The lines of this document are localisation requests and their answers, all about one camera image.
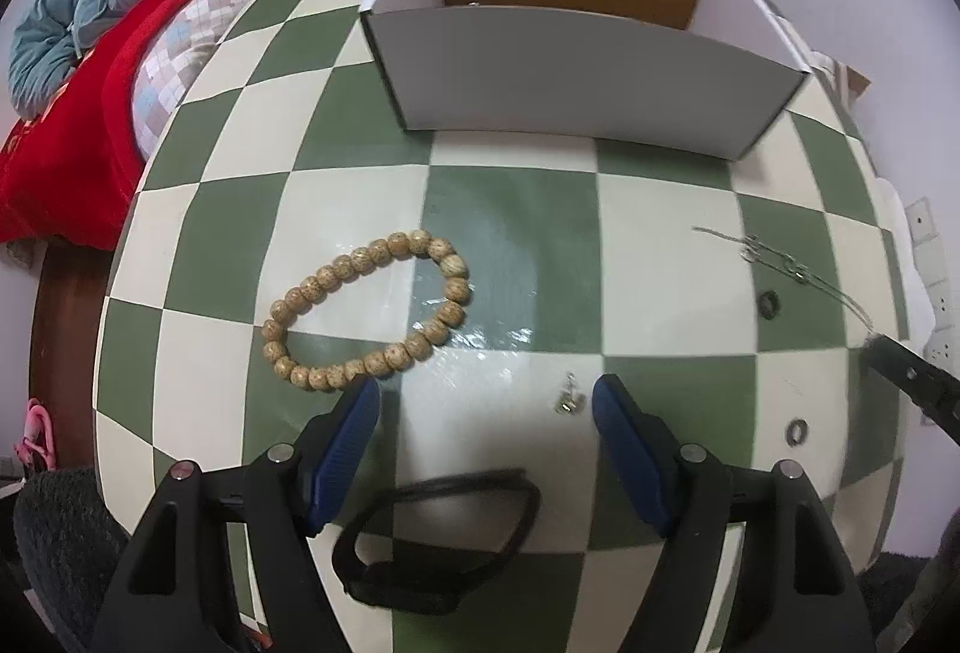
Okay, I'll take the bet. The white cardboard box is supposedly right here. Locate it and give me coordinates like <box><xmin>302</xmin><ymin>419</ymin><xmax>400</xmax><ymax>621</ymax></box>
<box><xmin>359</xmin><ymin>0</ymin><xmax>815</xmax><ymax>163</ymax></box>

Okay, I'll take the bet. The black wristband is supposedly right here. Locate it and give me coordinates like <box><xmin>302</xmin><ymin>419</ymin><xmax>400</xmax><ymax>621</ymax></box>
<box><xmin>332</xmin><ymin>468</ymin><xmax>542</xmax><ymax>614</ymax></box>

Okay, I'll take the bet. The red blanket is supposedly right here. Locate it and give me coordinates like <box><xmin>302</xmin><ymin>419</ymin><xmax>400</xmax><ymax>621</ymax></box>
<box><xmin>0</xmin><ymin>0</ymin><xmax>290</xmax><ymax>253</ymax></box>

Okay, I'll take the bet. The wooden bead bracelet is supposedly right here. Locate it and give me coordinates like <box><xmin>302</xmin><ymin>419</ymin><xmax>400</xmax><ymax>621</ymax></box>
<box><xmin>262</xmin><ymin>229</ymin><xmax>473</xmax><ymax>393</ymax></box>

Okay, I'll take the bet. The grey fuzzy rug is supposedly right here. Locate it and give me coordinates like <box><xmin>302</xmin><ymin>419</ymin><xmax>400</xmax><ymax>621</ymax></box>
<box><xmin>13</xmin><ymin>468</ymin><xmax>132</xmax><ymax>653</ymax></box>

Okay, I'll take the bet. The pink plastic object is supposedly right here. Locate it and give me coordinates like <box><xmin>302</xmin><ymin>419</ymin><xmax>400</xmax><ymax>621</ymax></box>
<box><xmin>13</xmin><ymin>398</ymin><xmax>58</xmax><ymax>474</ymax></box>

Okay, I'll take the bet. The silver chain necklace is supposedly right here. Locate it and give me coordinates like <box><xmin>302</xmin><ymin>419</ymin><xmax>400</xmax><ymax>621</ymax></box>
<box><xmin>692</xmin><ymin>225</ymin><xmax>880</xmax><ymax>337</ymax></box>

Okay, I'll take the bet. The white wall socket strip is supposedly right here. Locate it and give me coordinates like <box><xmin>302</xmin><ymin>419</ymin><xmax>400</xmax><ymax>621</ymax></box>
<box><xmin>904</xmin><ymin>197</ymin><xmax>960</xmax><ymax>365</ymax></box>

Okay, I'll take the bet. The green checkered tablecloth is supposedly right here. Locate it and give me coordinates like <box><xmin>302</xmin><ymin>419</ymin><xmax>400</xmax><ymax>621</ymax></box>
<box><xmin>93</xmin><ymin>0</ymin><xmax>913</xmax><ymax>653</ymax></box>

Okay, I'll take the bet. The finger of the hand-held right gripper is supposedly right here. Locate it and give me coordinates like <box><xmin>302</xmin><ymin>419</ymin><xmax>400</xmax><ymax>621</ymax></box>
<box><xmin>862</xmin><ymin>332</ymin><xmax>960</xmax><ymax>448</ymax></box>

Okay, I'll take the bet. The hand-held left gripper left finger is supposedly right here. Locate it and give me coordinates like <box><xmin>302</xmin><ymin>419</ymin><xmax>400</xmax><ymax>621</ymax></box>
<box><xmin>90</xmin><ymin>374</ymin><xmax>383</xmax><ymax>653</ymax></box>

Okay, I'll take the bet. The pastel checkered quilt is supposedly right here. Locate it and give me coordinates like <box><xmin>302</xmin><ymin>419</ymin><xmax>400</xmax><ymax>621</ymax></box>
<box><xmin>129</xmin><ymin>0</ymin><xmax>436</xmax><ymax>160</ymax></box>

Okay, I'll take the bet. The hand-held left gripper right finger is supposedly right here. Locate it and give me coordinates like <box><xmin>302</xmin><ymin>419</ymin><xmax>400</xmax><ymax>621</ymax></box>
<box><xmin>590</xmin><ymin>373</ymin><xmax>875</xmax><ymax>653</ymax></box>

